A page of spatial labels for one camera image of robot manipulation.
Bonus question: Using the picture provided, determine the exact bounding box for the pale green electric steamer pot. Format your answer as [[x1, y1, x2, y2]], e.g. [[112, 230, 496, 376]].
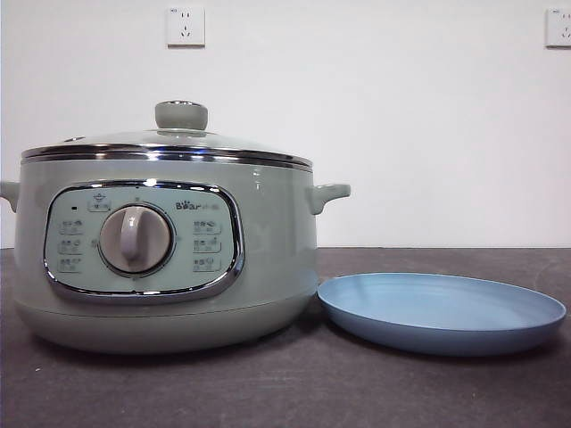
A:
[[0, 154, 352, 356]]

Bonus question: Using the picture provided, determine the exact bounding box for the blue plate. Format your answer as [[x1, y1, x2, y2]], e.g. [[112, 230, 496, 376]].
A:
[[316, 272, 568, 357]]

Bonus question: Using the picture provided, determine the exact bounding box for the white wall socket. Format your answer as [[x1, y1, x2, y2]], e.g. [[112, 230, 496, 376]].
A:
[[167, 6, 207, 49], [544, 7, 571, 49]]

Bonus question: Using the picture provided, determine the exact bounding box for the glass lid with green knob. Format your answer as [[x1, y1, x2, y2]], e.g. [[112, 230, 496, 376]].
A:
[[21, 100, 313, 169]]

